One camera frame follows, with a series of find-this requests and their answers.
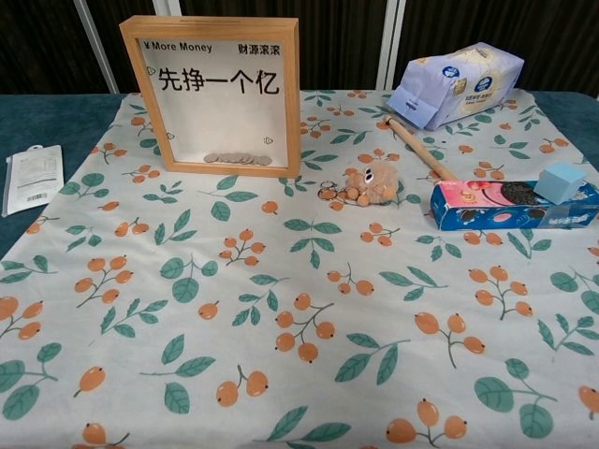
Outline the floral print tablecloth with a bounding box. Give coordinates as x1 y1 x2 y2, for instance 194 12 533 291
0 88 599 449

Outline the wooden stick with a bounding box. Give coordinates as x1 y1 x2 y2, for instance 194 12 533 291
383 116 460 182

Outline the blue cookie box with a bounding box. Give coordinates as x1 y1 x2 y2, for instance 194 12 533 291
430 180 599 233

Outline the light blue cube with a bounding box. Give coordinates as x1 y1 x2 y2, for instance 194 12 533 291
533 162 589 206

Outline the white packaged accessory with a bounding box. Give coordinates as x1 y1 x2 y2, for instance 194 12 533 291
2 144 65 218

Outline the brown plush keychain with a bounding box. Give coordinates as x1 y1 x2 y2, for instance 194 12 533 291
317 163 402 211

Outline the wooden frame money box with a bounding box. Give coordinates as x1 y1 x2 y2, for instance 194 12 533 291
119 15 301 180

